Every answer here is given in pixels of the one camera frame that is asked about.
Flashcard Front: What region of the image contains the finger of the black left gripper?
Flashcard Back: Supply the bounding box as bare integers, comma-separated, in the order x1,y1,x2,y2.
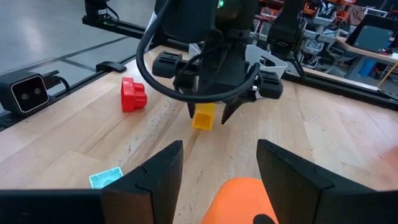
186,102,197,119
221,98,248,125

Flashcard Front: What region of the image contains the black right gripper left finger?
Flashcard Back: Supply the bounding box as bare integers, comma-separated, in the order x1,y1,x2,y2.
0,139,184,224

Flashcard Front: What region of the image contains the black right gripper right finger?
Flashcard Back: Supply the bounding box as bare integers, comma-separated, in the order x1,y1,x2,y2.
256,139,398,224

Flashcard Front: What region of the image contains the yellow toy block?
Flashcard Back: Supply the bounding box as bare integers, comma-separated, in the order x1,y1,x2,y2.
192,102,216,131

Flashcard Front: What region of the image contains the pale cyan brick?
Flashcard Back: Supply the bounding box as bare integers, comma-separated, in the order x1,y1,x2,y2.
89,166,124,190

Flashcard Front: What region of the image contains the red toy brick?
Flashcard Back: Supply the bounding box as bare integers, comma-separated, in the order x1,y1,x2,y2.
121,77,148,113

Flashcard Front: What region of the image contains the orange soft die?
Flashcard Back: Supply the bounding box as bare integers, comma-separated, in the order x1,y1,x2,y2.
201,177,279,224

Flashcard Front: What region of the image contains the cluttered storage shelf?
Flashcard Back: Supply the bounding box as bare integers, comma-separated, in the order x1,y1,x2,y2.
253,0,352,63

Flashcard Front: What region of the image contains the blue background bin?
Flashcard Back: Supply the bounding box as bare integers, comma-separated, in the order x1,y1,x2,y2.
357,58,377,78

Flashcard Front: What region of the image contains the wooden background desk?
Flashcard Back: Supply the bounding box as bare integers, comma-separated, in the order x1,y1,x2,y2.
335,35,398,65

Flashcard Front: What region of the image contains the dark grey monitor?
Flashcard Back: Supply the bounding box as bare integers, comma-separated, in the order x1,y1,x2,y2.
345,14,398,54

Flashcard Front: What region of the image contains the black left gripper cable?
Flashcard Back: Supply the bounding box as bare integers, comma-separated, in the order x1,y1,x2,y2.
136,0,261,103

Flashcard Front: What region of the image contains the black frame bracket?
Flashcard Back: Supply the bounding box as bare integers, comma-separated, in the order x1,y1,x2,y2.
96,61,127,73

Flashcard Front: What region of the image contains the black table-level camera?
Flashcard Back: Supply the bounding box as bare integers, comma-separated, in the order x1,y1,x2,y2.
0,70,71,118

